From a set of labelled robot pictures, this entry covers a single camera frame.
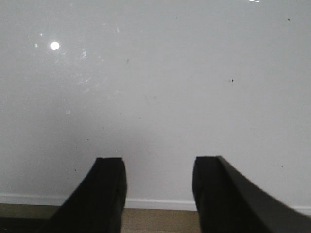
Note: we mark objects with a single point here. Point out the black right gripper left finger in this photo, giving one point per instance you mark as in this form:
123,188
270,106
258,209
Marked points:
97,204

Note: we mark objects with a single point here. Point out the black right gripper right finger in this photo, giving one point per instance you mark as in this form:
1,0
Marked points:
227,202

